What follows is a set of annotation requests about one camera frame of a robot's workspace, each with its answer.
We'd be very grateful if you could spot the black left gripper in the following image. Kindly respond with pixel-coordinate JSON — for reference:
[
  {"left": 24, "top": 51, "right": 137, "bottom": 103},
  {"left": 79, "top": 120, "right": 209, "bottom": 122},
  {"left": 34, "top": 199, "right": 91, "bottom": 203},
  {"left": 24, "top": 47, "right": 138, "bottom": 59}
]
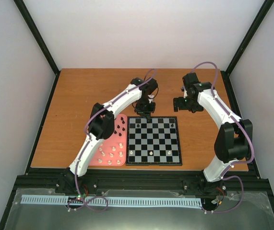
[{"left": 135, "top": 98, "right": 156, "bottom": 119}]

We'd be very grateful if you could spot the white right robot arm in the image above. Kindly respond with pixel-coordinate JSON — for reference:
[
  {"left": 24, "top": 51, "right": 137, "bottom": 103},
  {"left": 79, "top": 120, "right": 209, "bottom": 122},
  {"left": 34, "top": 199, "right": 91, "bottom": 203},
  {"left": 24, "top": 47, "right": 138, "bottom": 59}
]
[{"left": 173, "top": 72, "right": 253, "bottom": 195}]

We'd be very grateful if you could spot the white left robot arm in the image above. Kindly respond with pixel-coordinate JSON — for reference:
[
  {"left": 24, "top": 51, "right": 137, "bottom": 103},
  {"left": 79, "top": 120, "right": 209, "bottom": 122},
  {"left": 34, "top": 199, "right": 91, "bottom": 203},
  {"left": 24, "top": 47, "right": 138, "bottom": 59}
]
[{"left": 63, "top": 77, "right": 158, "bottom": 193}]

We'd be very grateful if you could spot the black white chessboard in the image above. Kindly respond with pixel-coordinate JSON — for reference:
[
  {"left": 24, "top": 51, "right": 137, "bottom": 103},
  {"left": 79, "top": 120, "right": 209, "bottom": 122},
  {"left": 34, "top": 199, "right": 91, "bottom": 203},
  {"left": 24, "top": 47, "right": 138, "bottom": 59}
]
[{"left": 126, "top": 116, "right": 182, "bottom": 166}]

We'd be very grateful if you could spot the pink plastic tray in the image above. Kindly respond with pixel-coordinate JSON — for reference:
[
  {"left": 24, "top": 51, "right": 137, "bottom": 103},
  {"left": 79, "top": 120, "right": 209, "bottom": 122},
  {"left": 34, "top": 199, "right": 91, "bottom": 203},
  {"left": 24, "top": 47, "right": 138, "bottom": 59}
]
[{"left": 89, "top": 114, "right": 128, "bottom": 167}]

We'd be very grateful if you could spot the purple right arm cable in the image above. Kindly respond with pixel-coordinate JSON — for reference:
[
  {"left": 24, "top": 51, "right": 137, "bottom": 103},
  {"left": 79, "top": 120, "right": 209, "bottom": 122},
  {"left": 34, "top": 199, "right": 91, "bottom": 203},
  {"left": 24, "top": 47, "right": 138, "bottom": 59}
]
[{"left": 190, "top": 61, "right": 256, "bottom": 214}]

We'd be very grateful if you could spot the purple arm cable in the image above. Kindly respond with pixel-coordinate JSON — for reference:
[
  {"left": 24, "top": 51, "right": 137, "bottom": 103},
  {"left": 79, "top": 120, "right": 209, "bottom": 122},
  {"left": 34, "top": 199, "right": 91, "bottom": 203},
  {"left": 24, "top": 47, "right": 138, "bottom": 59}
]
[
  {"left": 67, "top": 69, "right": 157, "bottom": 213},
  {"left": 190, "top": 61, "right": 256, "bottom": 214}
]

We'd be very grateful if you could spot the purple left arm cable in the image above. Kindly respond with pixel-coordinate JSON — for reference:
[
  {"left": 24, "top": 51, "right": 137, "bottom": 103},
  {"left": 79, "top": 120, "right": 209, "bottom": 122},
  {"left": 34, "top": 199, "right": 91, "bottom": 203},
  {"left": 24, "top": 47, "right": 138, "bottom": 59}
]
[{"left": 67, "top": 69, "right": 157, "bottom": 213}]

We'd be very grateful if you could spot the black aluminium frame rail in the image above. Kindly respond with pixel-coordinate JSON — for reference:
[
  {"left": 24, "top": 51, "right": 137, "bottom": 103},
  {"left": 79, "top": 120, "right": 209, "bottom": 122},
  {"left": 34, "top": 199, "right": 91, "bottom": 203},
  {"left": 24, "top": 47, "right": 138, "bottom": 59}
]
[{"left": 12, "top": 168, "right": 273, "bottom": 197}]

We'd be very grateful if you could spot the right black corner post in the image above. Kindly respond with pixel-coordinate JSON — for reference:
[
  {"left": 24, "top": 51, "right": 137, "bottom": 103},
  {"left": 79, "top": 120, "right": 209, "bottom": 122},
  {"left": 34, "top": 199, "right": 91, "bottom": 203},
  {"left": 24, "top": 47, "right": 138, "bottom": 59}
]
[{"left": 225, "top": 0, "right": 274, "bottom": 75}]

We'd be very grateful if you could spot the black corner post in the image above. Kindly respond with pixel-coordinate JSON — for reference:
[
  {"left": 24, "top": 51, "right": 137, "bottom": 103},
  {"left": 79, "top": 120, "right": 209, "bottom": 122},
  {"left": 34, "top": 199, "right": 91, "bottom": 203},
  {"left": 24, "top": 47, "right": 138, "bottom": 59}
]
[
  {"left": 13, "top": 0, "right": 61, "bottom": 75},
  {"left": 225, "top": 0, "right": 274, "bottom": 75}
]

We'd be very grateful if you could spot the light blue slotted cable duct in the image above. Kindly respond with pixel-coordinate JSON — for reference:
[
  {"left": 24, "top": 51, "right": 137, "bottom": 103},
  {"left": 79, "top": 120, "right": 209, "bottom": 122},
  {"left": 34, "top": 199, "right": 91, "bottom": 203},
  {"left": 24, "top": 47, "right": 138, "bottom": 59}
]
[{"left": 20, "top": 195, "right": 202, "bottom": 209}]

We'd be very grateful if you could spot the left black corner post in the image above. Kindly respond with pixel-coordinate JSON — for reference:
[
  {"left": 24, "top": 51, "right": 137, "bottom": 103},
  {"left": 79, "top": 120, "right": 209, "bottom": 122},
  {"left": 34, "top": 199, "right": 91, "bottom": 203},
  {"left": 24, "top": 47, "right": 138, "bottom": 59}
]
[{"left": 13, "top": 0, "right": 61, "bottom": 75}]

